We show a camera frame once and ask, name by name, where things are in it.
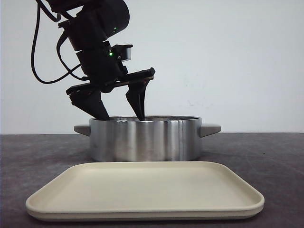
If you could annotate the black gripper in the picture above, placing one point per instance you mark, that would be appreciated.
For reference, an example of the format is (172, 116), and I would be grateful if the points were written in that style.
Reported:
(105, 73)

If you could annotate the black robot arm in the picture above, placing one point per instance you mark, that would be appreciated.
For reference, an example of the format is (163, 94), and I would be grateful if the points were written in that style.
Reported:
(88, 25)

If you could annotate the stainless steel steamer pot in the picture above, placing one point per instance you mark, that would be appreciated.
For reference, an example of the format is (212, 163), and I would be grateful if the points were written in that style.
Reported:
(157, 138)

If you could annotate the cream rectangular tray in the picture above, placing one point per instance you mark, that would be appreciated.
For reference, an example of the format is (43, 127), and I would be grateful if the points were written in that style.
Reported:
(112, 191)

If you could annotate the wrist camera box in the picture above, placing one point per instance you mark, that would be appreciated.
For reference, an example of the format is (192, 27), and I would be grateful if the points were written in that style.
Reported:
(122, 52)

